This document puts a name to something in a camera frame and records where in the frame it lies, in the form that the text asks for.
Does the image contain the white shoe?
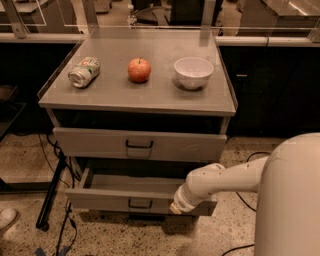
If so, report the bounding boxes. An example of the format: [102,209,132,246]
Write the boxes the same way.
[0,208,18,230]

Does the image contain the grey drawer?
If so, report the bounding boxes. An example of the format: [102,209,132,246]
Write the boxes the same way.
[64,166,218,217]
[53,127,226,162]

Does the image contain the grey top drawer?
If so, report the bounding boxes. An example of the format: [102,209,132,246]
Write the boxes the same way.
[53,127,226,162]

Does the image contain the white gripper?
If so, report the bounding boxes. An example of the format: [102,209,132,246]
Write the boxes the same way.
[169,183,202,214]

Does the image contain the crushed soda can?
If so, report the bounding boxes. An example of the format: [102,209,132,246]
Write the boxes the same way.
[68,57,101,88]

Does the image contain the white bowl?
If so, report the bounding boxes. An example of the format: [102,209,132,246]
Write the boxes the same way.
[174,57,214,90]

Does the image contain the white horizontal rail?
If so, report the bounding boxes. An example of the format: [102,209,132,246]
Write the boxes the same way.
[0,32,320,48]

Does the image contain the black floor cable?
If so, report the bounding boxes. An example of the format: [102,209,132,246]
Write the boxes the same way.
[37,133,79,256]
[220,151,272,256]

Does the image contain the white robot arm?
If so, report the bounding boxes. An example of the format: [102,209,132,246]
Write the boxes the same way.
[170,133,320,256]

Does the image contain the grey drawer cabinet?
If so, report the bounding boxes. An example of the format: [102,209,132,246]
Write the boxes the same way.
[37,27,238,188]

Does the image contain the black floor cable left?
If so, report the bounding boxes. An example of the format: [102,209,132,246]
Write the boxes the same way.
[37,133,79,256]

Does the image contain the red apple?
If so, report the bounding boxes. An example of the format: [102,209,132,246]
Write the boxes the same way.
[127,57,151,83]

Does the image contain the black floor cable right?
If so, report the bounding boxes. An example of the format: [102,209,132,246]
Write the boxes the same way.
[220,151,272,256]

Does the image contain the black table leg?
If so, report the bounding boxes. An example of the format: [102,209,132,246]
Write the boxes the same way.
[36,153,65,232]

